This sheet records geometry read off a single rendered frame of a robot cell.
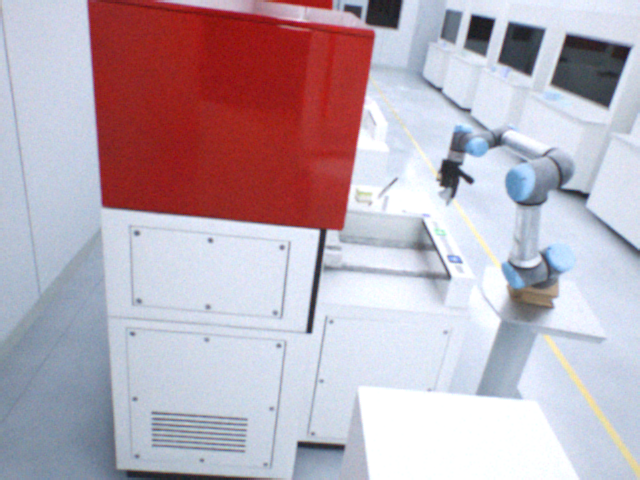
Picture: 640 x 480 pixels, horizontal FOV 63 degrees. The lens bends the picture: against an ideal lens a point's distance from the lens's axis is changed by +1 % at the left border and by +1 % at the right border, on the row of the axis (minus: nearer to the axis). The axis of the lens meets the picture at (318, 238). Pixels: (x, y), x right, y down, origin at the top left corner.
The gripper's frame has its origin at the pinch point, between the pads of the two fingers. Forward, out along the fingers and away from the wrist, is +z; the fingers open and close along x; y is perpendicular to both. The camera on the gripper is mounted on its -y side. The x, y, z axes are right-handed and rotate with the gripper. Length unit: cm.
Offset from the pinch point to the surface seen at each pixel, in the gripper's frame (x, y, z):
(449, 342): 46, 2, 42
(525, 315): 41, -28, 29
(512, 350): 33, -33, 53
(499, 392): 33, -33, 76
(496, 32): -794, -281, -39
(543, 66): -574, -285, -11
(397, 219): -15.0, 17.7, 16.8
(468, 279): 40.1, -1.2, 15.4
